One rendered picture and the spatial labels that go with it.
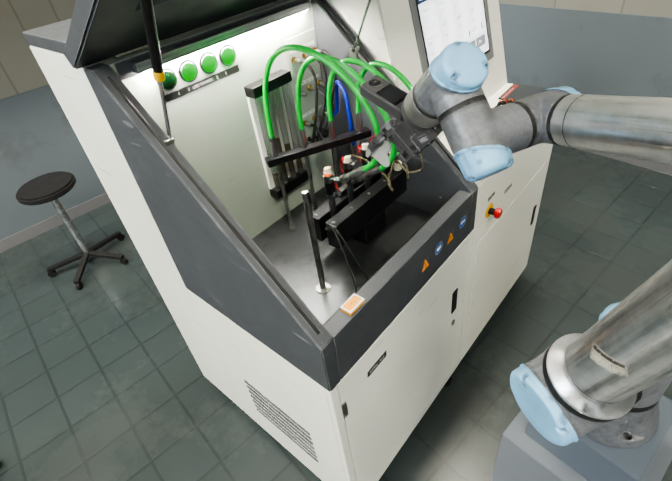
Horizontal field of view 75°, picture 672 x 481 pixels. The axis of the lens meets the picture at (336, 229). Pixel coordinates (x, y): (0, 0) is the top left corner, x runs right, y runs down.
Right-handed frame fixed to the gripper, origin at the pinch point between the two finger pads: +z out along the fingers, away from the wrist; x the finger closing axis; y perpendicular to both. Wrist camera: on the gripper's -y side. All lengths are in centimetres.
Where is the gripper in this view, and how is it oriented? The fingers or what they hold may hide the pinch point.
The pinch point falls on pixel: (380, 142)
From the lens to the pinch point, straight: 96.9
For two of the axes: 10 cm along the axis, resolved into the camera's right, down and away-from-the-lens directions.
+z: -2.1, 1.8, 9.6
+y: 6.3, 7.7, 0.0
